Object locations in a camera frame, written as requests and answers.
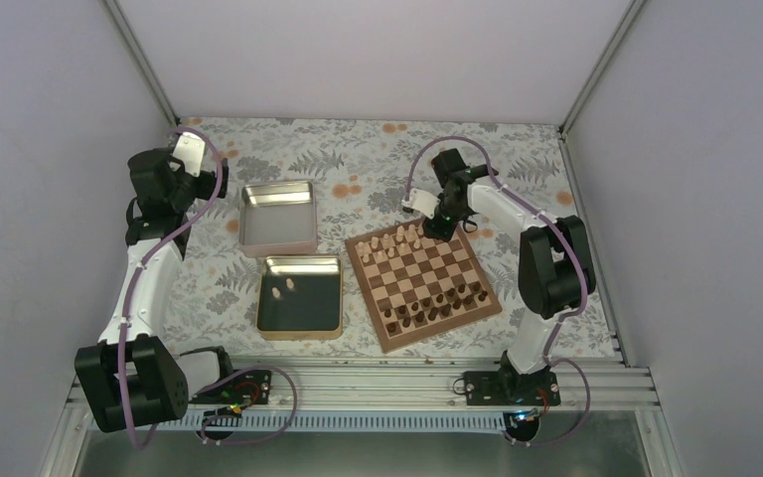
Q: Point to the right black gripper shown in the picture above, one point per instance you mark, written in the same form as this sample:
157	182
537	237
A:
438	232

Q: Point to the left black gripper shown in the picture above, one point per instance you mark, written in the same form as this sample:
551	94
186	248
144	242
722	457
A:
208	191

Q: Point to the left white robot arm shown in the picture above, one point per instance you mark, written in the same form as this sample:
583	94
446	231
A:
129	377

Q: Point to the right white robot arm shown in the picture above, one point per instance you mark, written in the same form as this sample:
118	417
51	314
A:
555	271

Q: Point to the wooden chess board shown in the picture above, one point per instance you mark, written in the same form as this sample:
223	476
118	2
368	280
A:
416	287

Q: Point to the gold tin with pieces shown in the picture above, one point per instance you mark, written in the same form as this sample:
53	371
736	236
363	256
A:
313	310

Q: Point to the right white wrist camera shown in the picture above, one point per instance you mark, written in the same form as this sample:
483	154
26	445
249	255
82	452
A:
424	202

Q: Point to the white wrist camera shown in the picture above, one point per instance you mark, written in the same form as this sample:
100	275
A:
190	151
424	202

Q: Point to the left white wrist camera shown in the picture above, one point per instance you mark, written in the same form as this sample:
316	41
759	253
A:
190	151

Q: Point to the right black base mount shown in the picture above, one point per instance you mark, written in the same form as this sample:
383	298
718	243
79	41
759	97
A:
507	387

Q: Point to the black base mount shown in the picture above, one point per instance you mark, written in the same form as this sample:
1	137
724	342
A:
211	380
507	387

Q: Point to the aluminium corner frame post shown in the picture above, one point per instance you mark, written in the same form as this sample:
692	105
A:
137	54

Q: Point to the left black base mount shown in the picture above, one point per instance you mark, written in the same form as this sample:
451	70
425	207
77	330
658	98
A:
211	380

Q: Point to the aluminium front rail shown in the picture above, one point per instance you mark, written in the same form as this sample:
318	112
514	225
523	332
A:
407	396

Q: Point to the right aluminium frame post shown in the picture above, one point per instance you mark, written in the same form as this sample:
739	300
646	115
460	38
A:
623	28

